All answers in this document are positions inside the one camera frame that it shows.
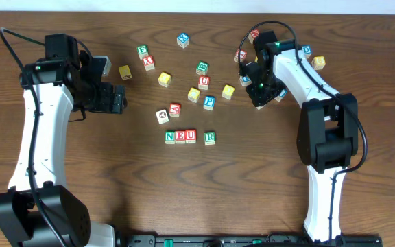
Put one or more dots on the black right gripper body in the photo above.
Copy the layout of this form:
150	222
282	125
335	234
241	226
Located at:
262	98

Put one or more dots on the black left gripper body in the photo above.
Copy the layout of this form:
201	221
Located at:
114	99

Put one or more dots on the green R block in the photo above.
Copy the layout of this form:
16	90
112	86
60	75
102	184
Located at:
209	138

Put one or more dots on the red U block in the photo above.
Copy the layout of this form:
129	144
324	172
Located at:
191	136

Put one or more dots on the green N block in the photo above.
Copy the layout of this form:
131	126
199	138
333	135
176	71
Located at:
170	137

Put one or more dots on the red E block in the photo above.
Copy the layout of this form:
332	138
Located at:
180	136

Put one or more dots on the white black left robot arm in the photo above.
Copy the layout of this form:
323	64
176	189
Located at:
38	209

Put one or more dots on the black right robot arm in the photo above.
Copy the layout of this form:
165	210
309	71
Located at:
327	135

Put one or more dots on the blue 2 block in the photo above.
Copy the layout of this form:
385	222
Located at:
281	95

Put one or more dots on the blue L block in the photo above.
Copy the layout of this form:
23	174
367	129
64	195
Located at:
245	80

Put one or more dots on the yellow block far left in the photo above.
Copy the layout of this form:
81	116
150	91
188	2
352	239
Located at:
125	72

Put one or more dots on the red block top right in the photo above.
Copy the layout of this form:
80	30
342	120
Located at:
253	35

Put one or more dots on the blue D block upper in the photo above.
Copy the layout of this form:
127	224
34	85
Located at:
307	51

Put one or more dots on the blue P block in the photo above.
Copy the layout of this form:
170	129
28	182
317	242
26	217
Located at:
209	103

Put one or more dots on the yellow 8 block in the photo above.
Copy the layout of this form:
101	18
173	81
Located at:
318	62

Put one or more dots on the red U block spare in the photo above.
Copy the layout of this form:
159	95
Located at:
204	82

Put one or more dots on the green B block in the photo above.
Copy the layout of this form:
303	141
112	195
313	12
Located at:
202	68

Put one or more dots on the red Y block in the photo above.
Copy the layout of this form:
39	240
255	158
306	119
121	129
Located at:
148	63

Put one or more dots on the green F block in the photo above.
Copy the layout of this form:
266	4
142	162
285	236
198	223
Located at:
142	51

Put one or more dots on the yellow block near P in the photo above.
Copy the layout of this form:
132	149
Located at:
193	95

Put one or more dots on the yellow block left centre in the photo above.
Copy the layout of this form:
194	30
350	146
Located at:
164	79

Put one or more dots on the white picture block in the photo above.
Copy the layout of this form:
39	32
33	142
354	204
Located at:
162	116

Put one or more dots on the red V block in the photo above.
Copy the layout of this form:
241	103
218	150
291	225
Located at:
174	110

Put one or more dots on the blue X block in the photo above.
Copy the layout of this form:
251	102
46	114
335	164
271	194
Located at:
183	40

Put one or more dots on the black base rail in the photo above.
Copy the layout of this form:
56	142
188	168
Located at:
273	239

